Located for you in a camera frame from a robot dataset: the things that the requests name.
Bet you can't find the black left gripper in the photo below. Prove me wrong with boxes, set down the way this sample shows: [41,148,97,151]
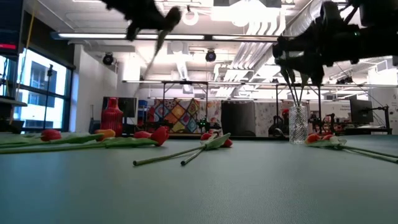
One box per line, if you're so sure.
[102,0,169,42]

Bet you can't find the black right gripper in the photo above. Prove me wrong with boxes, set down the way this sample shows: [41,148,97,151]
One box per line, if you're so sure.
[272,1,361,85]

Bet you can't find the black artificial tulip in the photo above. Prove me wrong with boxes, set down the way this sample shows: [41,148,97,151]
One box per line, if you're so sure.
[280,65,298,107]
[297,73,310,107]
[289,67,300,107]
[142,6,183,80]

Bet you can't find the black monitor on arm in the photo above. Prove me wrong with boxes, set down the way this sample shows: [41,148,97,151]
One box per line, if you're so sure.
[349,98,374,124]

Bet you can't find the clear cut-glass vase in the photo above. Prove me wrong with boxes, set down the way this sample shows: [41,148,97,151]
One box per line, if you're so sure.
[288,105,309,145]

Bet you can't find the red ribbed vase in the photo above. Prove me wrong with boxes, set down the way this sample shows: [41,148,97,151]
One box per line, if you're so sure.
[100,97,124,138]

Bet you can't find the long ceiling light bar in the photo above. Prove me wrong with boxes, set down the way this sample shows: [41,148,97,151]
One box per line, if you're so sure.
[51,30,279,43]

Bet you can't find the white patterned hanging cloth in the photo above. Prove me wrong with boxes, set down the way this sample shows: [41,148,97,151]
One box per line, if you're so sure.
[254,101,292,138]

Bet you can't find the blue storage bins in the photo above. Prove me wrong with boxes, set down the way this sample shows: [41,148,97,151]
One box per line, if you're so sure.
[138,99,149,119]

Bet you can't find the black hanging curtain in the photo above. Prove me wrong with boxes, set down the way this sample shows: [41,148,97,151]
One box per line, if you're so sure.
[221,100,256,138]

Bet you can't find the black background monitor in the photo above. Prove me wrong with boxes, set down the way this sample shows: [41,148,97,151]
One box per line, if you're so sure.
[102,96,139,119]

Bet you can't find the colourful patchwork quilt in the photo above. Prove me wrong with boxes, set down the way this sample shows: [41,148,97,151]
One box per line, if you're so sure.
[154,98,201,134]

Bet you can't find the floral hanging cloth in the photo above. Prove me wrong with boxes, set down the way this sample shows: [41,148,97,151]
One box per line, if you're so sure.
[198,100,223,136]

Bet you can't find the black tripod stand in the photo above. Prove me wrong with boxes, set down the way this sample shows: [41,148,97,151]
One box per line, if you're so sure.
[42,63,54,131]

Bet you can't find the large room window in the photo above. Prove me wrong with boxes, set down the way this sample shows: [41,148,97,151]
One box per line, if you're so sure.
[0,46,75,134]

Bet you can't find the grey side desk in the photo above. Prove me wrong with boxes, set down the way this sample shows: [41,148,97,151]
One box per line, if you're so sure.
[0,95,29,108]

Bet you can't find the white ceiling ring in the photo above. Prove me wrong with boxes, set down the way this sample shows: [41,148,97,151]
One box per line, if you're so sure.
[182,6,200,27]

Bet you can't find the silver ventilation duct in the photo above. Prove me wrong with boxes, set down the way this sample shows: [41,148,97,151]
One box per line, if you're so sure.
[284,0,326,37]

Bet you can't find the black aluminium table frame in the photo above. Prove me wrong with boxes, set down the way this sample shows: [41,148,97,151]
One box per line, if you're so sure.
[88,133,326,140]

